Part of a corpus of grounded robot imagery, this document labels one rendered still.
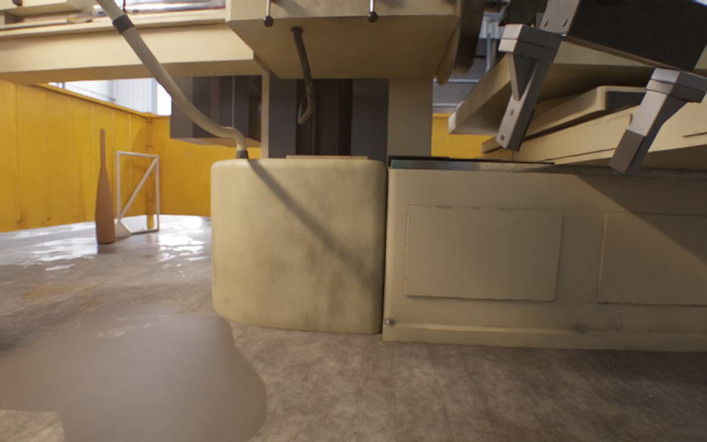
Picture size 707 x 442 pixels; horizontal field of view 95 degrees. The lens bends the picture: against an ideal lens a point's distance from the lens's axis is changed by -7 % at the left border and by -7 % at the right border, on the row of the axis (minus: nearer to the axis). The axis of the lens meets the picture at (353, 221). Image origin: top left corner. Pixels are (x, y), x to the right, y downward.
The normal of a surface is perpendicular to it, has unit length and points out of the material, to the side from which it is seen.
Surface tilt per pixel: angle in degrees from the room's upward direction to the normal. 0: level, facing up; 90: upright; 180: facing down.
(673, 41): 113
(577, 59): 90
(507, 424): 0
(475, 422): 0
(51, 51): 90
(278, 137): 90
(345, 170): 85
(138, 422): 0
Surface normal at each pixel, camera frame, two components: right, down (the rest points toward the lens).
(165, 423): 0.03, -0.99
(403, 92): -0.09, 0.09
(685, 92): 0.04, 0.48
